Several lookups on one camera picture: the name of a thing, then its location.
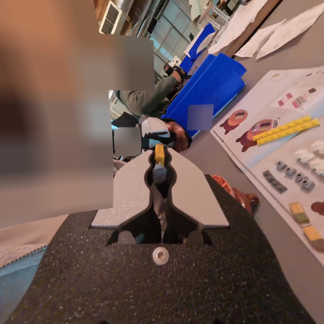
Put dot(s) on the white ceiling vent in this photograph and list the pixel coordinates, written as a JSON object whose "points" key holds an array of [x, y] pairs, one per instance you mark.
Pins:
{"points": [[109, 17]]}

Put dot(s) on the black office chair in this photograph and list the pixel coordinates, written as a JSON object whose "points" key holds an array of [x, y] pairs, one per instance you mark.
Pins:
{"points": [[124, 120]]}

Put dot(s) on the small grey brick piece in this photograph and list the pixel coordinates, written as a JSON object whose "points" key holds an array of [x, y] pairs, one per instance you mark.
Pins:
{"points": [[290, 171], [308, 184], [300, 177], [281, 165]]}

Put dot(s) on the blue plastic bin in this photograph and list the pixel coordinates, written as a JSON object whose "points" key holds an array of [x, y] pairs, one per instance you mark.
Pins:
{"points": [[197, 45], [212, 86]]}

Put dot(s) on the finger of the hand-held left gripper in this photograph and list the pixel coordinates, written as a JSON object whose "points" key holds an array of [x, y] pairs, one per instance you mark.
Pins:
{"points": [[158, 142], [152, 125]]}

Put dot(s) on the small tan cube brick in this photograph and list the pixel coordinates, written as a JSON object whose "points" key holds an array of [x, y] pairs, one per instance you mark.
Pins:
{"points": [[314, 237]]}

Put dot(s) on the person's left hand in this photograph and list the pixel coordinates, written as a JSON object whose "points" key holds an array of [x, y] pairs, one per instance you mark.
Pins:
{"points": [[179, 136]]}

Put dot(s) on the brick flowerpot model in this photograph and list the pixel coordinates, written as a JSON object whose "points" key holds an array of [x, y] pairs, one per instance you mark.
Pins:
{"points": [[238, 192]]}

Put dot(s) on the small white brick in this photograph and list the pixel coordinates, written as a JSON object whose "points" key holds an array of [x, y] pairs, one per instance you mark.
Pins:
{"points": [[304, 155], [317, 147], [315, 165], [321, 171]]}

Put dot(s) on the small gold Lego tiles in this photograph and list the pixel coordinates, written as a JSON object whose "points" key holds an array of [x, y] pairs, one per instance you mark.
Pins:
{"points": [[298, 212]]}

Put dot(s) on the white paper sheet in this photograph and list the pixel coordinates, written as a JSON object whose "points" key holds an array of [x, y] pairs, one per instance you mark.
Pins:
{"points": [[258, 40], [238, 20], [293, 28]]}

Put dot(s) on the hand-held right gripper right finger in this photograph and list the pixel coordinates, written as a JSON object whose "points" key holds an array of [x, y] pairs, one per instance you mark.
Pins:
{"points": [[197, 197]]}

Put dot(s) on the brick set instruction booklet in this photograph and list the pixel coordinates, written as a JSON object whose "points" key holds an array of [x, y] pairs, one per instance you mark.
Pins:
{"points": [[263, 101]]}

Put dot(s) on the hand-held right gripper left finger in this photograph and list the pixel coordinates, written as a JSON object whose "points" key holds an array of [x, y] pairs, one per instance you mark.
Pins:
{"points": [[126, 197]]}

